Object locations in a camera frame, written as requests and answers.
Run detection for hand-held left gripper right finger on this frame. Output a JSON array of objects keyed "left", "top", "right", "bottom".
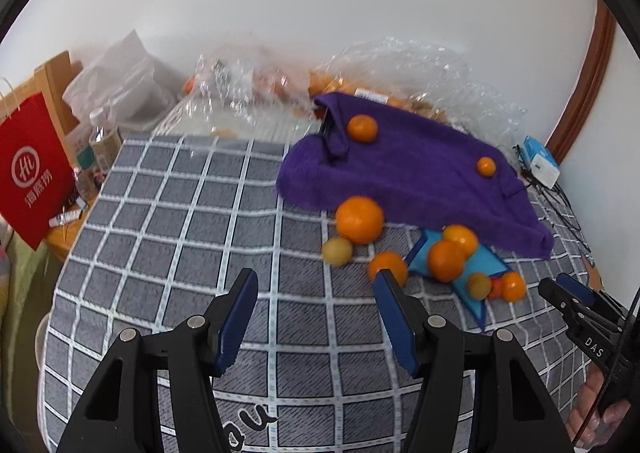
[{"left": 372, "top": 269, "right": 576, "bottom": 453}]

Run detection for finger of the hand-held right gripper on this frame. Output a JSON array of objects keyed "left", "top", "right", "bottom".
[
  {"left": 538, "top": 278, "right": 618, "bottom": 374},
  {"left": 557, "top": 273, "right": 599, "bottom": 307}
]

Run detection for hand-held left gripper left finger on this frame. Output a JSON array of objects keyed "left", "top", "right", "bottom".
[{"left": 56, "top": 268, "right": 260, "bottom": 453}]

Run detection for yellow-green round fruit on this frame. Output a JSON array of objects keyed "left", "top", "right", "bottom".
[
  {"left": 466, "top": 272, "right": 493, "bottom": 301},
  {"left": 321, "top": 236, "right": 355, "bottom": 267}
]

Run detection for large orange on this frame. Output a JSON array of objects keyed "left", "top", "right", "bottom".
[{"left": 335, "top": 196, "right": 385, "bottom": 245}]

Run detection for purple towel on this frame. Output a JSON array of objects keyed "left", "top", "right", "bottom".
[{"left": 275, "top": 92, "right": 556, "bottom": 259}]

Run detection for person's right hand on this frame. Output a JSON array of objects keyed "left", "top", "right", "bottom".
[{"left": 565, "top": 365, "right": 633, "bottom": 449}]

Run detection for grey plaid blanket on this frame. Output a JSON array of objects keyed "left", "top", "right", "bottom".
[{"left": 37, "top": 133, "right": 608, "bottom": 453}]

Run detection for white and blue box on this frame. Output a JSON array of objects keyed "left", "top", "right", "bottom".
[{"left": 522, "top": 135, "right": 562, "bottom": 190}]

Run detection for wooden nightstand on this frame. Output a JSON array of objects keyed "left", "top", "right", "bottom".
[{"left": 44, "top": 193, "right": 103, "bottom": 265}]

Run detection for yellow-green cloth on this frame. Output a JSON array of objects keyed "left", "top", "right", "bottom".
[{"left": 0, "top": 228, "right": 68, "bottom": 439}]

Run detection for clear plastic bottle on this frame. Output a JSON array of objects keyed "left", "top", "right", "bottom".
[{"left": 89, "top": 109, "right": 124, "bottom": 170}]

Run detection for crinkled clear plastic wrap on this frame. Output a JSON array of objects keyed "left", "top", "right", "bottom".
[{"left": 310, "top": 35, "right": 529, "bottom": 146}]

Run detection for red paper bag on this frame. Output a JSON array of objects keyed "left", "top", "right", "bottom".
[{"left": 0, "top": 78, "right": 77, "bottom": 251}]

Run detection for white translucent plastic bag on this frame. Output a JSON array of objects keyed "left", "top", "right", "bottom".
[{"left": 62, "top": 29, "right": 177, "bottom": 134}]

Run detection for black cables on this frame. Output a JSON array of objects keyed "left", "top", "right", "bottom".
[{"left": 512, "top": 143, "right": 597, "bottom": 254}]

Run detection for brown wooden door frame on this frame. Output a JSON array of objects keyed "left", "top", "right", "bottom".
[{"left": 545, "top": 0, "right": 617, "bottom": 167}]

